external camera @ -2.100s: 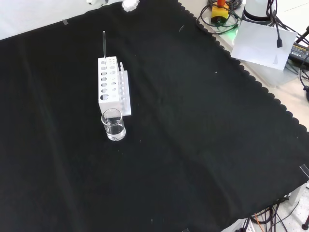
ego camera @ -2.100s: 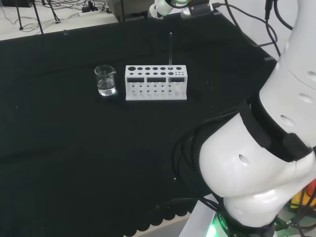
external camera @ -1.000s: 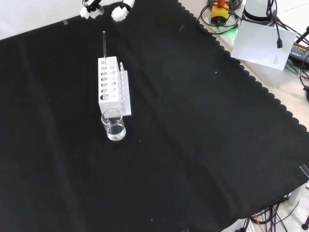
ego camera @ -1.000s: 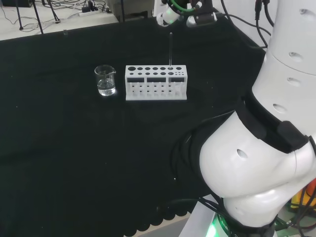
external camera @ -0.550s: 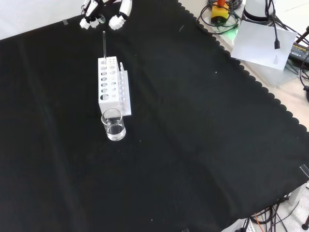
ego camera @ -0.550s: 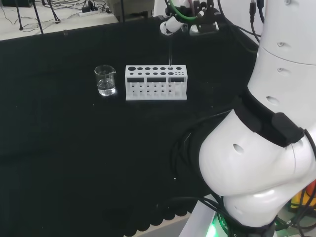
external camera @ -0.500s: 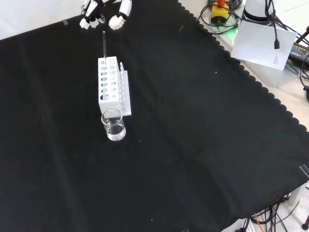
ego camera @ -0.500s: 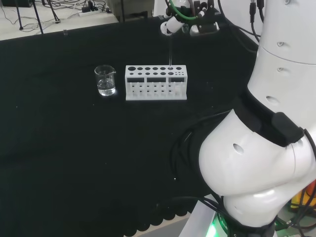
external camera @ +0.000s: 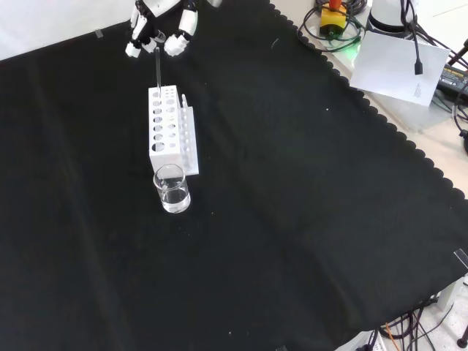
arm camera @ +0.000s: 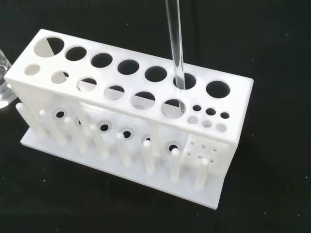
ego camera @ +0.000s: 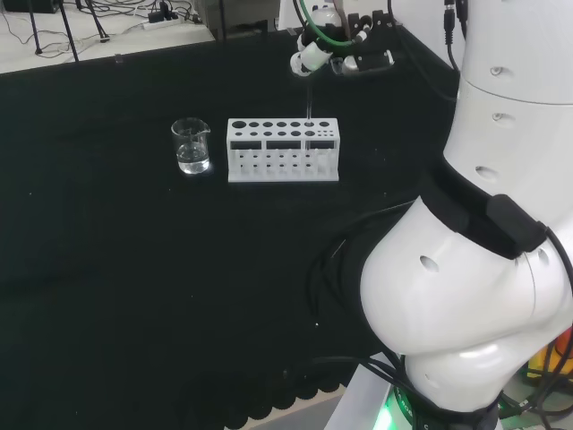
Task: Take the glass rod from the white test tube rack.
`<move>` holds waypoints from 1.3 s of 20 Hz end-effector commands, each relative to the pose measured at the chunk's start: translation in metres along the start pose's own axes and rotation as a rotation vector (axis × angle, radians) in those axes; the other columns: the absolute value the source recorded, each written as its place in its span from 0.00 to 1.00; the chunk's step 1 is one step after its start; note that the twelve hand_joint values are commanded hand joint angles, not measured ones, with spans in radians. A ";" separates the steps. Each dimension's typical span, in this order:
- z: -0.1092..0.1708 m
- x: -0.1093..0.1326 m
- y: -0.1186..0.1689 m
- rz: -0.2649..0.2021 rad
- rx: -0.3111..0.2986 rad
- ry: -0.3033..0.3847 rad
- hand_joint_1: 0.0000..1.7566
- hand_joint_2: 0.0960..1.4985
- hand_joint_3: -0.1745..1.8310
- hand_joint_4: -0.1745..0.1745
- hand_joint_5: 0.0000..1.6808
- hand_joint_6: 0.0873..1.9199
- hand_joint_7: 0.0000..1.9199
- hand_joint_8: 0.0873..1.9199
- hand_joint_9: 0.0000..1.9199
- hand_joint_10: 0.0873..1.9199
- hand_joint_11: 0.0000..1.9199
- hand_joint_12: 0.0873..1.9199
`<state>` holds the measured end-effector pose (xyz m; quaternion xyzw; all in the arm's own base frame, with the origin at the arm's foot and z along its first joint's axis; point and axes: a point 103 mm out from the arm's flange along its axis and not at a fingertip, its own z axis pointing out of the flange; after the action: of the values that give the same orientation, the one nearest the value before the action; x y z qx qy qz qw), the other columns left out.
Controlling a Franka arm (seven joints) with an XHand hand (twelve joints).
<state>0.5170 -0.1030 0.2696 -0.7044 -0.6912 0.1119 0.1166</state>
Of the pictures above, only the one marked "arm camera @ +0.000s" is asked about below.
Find black bench cloth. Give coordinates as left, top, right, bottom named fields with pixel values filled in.
left=0, top=0, right=311, bottom=233

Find white test tube rack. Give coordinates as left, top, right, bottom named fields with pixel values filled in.
left=4, top=28, right=255, bottom=210

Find clear glass beaker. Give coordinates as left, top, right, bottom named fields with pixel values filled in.
left=0, top=50, right=17, bottom=112

